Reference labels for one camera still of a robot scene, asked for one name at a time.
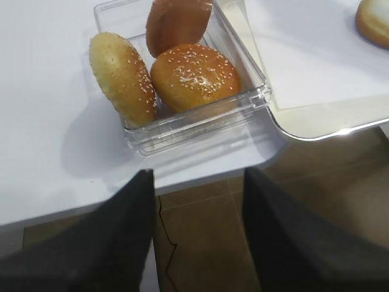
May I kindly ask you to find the pale sesame bun top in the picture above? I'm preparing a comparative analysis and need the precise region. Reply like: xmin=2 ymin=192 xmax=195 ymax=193
xmin=89 ymin=32 xmax=157 ymax=128

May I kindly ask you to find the plain brown bun bottom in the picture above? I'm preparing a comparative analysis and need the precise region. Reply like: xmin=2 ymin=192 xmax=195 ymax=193
xmin=146 ymin=0 xmax=213 ymax=58

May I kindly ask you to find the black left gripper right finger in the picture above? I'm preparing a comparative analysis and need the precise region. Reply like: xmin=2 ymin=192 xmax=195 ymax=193
xmin=242 ymin=167 xmax=388 ymax=291

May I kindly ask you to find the white metal tray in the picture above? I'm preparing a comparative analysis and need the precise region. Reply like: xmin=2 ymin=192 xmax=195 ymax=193
xmin=217 ymin=1 xmax=388 ymax=141

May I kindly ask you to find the white paper sheet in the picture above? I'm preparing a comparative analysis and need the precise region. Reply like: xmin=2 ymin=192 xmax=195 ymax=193
xmin=245 ymin=1 xmax=388 ymax=108

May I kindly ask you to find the clear bun container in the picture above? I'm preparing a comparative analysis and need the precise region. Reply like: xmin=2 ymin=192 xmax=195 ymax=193
xmin=94 ymin=1 xmax=271 ymax=155

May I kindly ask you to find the bottom bun half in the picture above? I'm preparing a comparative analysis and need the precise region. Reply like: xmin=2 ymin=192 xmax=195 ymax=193
xmin=356 ymin=0 xmax=388 ymax=49

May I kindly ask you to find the brown sesame bun top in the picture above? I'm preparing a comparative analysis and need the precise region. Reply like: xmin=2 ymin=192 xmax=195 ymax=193
xmin=150 ymin=44 xmax=242 ymax=113

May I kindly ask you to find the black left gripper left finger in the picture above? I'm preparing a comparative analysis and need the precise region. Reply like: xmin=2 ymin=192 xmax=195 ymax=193
xmin=1 ymin=170 xmax=156 ymax=291

